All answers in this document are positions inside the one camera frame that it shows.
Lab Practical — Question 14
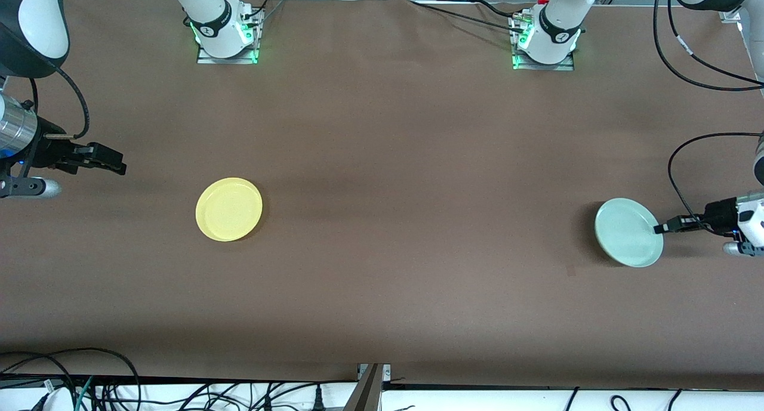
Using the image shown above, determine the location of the pale green round plate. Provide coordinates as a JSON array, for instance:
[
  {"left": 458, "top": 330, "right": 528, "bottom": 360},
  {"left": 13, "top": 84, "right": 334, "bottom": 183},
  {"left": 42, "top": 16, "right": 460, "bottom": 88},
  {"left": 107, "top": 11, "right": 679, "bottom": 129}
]
[{"left": 594, "top": 197, "right": 664, "bottom": 268}]

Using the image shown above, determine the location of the yellow round plate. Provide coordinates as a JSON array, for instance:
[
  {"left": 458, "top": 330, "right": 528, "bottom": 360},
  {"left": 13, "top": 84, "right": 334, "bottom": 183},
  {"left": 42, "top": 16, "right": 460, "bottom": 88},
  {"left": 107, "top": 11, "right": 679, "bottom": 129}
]
[{"left": 195, "top": 177, "right": 263, "bottom": 243}]

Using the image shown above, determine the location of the white power plug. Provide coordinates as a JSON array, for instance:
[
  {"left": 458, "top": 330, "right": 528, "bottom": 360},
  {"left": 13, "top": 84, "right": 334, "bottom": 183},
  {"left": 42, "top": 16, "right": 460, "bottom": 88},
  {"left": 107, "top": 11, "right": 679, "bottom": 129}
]
[{"left": 36, "top": 387, "right": 76, "bottom": 411}]

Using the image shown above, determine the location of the white lower shelf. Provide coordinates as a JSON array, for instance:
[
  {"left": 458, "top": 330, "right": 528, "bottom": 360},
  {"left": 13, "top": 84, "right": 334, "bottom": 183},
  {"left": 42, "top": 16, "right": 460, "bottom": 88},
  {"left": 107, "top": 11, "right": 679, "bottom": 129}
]
[{"left": 0, "top": 380, "right": 764, "bottom": 411}]

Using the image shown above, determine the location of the brown table cover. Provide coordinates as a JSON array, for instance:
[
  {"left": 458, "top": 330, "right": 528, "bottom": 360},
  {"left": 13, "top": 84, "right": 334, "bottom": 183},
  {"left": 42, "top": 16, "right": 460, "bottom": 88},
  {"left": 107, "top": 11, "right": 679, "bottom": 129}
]
[{"left": 0, "top": 0, "right": 764, "bottom": 383}]

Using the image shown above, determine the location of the aluminium profile beam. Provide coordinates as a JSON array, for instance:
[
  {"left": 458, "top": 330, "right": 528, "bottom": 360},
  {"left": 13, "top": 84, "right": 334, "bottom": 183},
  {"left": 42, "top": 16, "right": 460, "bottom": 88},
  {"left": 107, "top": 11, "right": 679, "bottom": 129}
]
[{"left": 343, "top": 363, "right": 392, "bottom": 411}]

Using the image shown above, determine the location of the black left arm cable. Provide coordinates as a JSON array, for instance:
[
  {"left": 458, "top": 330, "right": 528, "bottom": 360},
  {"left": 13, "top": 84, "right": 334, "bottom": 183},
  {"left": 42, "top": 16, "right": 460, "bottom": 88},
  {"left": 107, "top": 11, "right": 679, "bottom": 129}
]
[{"left": 653, "top": 0, "right": 764, "bottom": 224}]

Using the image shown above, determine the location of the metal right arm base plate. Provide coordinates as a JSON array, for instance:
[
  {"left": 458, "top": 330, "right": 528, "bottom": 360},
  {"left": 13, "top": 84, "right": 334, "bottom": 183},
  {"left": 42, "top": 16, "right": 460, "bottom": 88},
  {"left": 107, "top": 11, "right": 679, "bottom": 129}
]
[{"left": 196, "top": 8, "right": 264, "bottom": 65}]

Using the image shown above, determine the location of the black looped cable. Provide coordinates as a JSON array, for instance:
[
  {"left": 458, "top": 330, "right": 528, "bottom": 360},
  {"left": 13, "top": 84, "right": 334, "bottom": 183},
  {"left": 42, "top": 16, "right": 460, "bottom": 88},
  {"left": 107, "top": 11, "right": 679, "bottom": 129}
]
[{"left": 0, "top": 347, "right": 142, "bottom": 411}]

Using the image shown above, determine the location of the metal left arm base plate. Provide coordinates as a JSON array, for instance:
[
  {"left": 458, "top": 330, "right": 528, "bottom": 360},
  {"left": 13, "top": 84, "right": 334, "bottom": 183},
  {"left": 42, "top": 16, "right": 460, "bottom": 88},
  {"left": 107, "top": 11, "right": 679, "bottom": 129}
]
[{"left": 512, "top": 16, "right": 575, "bottom": 72}]

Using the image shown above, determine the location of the long black table cable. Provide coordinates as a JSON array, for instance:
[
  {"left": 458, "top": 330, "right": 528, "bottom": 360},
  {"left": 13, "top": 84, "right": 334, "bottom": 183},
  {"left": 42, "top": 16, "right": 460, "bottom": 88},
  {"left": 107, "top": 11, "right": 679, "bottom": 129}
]
[{"left": 408, "top": 0, "right": 526, "bottom": 33}]

